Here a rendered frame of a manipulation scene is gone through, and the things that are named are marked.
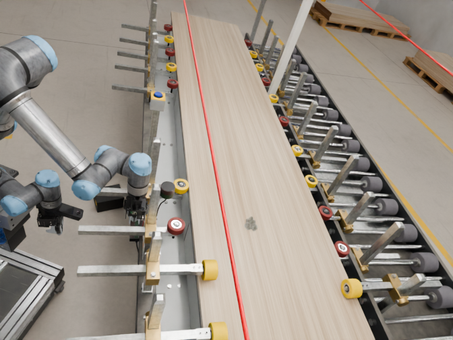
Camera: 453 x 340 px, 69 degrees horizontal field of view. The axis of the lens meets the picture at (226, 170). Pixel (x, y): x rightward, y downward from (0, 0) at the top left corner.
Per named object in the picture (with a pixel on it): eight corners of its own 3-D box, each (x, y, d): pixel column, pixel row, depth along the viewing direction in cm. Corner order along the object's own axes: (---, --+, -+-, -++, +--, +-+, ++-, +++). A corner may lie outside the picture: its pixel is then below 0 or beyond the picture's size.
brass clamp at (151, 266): (143, 285, 125) (144, 279, 122) (144, 253, 134) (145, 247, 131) (160, 285, 127) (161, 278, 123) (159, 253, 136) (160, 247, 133)
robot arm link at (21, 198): (-6, 204, 115) (25, 188, 123) (15, 222, 112) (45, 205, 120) (-10, 189, 110) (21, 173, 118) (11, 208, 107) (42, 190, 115)
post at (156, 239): (141, 298, 148) (152, 237, 116) (141, 291, 151) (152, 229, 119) (149, 298, 149) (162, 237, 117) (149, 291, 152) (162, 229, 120)
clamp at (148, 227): (143, 243, 149) (145, 237, 146) (144, 219, 158) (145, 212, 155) (156, 243, 151) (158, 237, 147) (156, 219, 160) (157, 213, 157)
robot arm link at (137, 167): (134, 147, 114) (156, 156, 113) (132, 169, 121) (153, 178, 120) (122, 160, 108) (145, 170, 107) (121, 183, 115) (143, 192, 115)
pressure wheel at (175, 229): (164, 244, 154) (168, 230, 147) (164, 230, 160) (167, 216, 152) (181, 244, 156) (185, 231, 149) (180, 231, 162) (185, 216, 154)
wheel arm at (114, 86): (111, 90, 234) (112, 85, 231) (112, 88, 236) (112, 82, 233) (173, 98, 246) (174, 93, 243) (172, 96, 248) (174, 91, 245)
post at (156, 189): (142, 251, 167) (152, 188, 135) (143, 245, 169) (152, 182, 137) (149, 251, 168) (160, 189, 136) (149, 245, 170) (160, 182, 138)
